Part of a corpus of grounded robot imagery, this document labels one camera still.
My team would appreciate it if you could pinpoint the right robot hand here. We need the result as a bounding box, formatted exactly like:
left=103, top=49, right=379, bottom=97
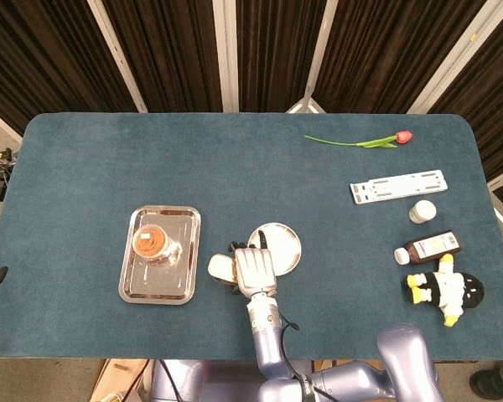
left=224, top=229, right=280, bottom=297

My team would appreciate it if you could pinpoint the gold black luncheon meat tin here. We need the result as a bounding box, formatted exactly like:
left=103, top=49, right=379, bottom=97
left=208, top=252, right=238, bottom=281

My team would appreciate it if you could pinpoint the clear plastic rubber band jar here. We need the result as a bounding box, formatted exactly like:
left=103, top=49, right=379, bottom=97
left=132, top=224, right=184, bottom=267

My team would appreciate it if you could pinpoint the round steel plate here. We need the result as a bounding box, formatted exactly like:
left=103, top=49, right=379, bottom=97
left=246, top=222, right=303, bottom=277

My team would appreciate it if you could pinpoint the rectangular steel tray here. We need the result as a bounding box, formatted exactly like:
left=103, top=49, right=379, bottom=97
left=117, top=204, right=202, bottom=306

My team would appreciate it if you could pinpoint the blue table mat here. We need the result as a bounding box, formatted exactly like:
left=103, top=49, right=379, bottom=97
left=0, top=111, right=503, bottom=360

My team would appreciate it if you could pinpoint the purple robot torso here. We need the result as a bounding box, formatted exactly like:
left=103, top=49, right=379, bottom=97
left=150, top=358, right=263, bottom=402

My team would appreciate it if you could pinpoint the light wooden crate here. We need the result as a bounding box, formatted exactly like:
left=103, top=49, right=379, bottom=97
left=90, top=358, right=152, bottom=402

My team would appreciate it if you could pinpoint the white pill bottle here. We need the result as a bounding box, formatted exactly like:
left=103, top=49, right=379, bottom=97
left=408, top=199, right=438, bottom=225

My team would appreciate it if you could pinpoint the brown medicine bottle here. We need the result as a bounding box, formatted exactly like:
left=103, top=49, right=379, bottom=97
left=393, top=229, right=464, bottom=265

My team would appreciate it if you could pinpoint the black white plush doll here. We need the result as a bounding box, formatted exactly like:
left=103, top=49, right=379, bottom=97
left=404, top=253, right=486, bottom=328

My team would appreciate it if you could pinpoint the red artificial tulip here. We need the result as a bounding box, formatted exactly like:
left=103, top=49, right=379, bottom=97
left=303, top=130, right=413, bottom=150

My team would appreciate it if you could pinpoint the dark brown curtain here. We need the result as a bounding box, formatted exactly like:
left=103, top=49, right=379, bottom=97
left=0, top=0, right=503, bottom=219

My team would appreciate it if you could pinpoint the black shoe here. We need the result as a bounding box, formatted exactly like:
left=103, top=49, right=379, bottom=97
left=469, top=362, right=503, bottom=401

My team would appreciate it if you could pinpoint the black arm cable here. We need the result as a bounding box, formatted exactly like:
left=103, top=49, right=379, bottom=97
left=275, top=317, right=320, bottom=402

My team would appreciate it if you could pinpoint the thin black cable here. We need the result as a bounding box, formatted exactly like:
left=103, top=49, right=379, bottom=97
left=157, top=358, right=182, bottom=402

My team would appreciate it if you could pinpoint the white plastic bracket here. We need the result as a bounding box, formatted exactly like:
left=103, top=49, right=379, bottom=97
left=350, top=168, right=449, bottom=205

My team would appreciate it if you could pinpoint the white partition post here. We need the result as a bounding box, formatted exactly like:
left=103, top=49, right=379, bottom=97
left=284, top=0, right=340, bottom=115
left=212, top=0, right=241, bottom=113
left=406, top=0, right=499, bottom=115
left=86, top=0, right=148, bottom=113

